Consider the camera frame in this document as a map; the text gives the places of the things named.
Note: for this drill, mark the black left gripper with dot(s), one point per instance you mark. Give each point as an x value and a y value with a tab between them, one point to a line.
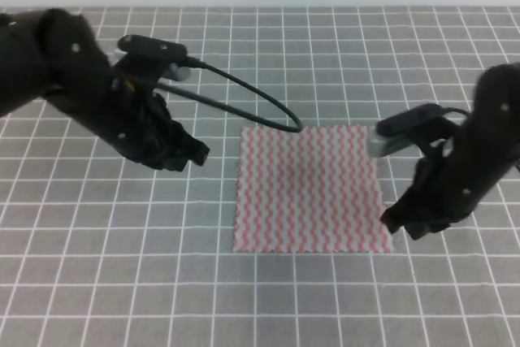
144	132

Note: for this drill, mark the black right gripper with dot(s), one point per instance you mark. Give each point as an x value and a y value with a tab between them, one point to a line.
444	191

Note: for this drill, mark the pink white wavy towel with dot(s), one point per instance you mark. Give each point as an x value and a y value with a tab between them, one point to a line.
316	191

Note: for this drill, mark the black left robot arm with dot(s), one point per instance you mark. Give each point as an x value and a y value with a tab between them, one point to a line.
53	54

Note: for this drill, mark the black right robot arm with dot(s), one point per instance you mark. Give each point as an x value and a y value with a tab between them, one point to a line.
488	137

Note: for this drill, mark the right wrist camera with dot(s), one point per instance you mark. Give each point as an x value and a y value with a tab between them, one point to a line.
420	126

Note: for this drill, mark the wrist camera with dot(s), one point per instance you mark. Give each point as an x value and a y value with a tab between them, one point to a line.
152	58
420	126

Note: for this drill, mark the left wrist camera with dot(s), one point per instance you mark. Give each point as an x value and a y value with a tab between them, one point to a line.
152	58

